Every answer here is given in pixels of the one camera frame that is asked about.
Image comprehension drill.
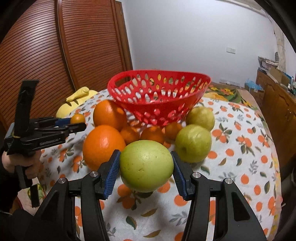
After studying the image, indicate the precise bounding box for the large front orange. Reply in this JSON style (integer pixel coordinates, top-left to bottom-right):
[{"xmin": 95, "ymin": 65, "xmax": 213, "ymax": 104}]
[{"xmin": 82, "ymin": 125, "xmax": 126, "ymax": 171}]

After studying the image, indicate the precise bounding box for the cardboard box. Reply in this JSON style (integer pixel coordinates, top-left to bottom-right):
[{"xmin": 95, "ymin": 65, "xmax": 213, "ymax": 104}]
[{"xmin": 269, "ymin": 67, "xmax": 290, "ymax": 87}]

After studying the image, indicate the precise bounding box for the large yellow-green guava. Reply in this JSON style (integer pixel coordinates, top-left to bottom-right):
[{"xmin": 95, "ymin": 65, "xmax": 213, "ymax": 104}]
[{"xmin": 175, "ymin": 125, "xmax": 212, "ymax": 163}]

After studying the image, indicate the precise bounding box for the large orange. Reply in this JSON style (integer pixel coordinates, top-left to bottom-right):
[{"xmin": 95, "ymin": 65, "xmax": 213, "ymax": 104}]
[
  {"xmin": 93, "ymin": 99, "xmax": 127, "ymax": 131},
  {"xmin": 82, "ymin": 125, "xmax": 126, "ymax": 171}
]

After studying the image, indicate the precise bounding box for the wooden sideboard cabinet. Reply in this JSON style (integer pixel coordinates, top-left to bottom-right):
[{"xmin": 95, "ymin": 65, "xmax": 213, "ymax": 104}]
[{"xmin": 256, "ymin": 70, "xmax": 295, "ymax": 178}]

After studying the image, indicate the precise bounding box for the left hand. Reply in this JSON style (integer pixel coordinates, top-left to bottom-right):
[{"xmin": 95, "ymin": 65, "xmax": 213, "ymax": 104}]
[{"xmin": 1, "ymin": 150, "xmax": 42, "ymax": 179}]

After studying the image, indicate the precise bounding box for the brown louvered wardrobe door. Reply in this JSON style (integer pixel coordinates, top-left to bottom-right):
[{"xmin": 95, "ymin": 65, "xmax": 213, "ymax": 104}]
[{"xmin": 1, "ymin": 1, "xmax": 132, "ymax": 133}]

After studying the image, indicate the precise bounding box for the blue plastic bag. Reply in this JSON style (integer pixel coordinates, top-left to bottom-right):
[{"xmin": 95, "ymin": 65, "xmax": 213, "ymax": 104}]
[{"xmin": 244, "ymin": 79, "xmax": 263, "ymax": 92}]

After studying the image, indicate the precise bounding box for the small tangerine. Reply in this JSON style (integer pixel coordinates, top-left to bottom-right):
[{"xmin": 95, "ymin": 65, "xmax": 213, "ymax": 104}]
[
  {"xmin": 70, "ymin": 113, "xmax": 85, "ymax": 124},
  {"xmin": 120, "ymin": 126, "xmax": 140, "ymax": 145},
  {"xmin": 165, "ymin": 122, "xmax": 183, "ymax": 140},
  {"xmin": 140, "ymin": 126, "xmax": 165, "ymax": 145}
]

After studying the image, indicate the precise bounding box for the white wall switch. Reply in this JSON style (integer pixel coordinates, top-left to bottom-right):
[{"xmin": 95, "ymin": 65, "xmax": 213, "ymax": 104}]
[{"xmin": 226, "ymin": 47, "xmax": 236, "ymax": 54}]

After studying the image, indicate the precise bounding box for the stack of papers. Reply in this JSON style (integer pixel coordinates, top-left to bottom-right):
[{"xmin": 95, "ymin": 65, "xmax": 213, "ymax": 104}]
[{"xmin": 258, "ymin": 56, "xmax": 279, "ymax": 71}]

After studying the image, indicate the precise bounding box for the yellow plush pillow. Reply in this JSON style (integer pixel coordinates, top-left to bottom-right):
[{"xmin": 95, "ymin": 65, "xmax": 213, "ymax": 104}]
[{"xmin": 56, "ymin": 86, "xmax": 98, "ymax": 118}]

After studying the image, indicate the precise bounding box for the small green guava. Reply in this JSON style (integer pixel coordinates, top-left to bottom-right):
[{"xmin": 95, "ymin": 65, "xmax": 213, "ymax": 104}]
[{"xmin": 119, "ymin": 140, "xmax": 174, "ymax": 193}]

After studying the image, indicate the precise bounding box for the beige curtain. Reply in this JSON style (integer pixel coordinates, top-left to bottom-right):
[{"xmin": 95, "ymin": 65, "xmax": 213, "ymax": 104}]
[{"xmin": 274, "ymin": 24, "xmax": 286, "ymax": 72}]

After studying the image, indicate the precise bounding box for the orange print tablecloth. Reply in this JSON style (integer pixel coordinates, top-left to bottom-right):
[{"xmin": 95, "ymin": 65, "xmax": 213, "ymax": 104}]
[{"xmin": 34, "ymin": 93, "xmax": 282, "ymax": 240}]

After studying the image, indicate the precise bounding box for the floral bed sheet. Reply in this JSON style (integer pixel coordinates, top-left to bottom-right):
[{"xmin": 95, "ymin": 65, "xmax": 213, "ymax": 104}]
[{"xmin": 204, "ymin": 82, "xmax": 260, "ymax": 110}]

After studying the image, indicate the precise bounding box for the red perforated plastic basket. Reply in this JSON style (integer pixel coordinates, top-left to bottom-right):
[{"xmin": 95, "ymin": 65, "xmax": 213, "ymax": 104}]
[{"xmin": 107, "ymin": 70, "xmax": 211, "ymax": 127}]

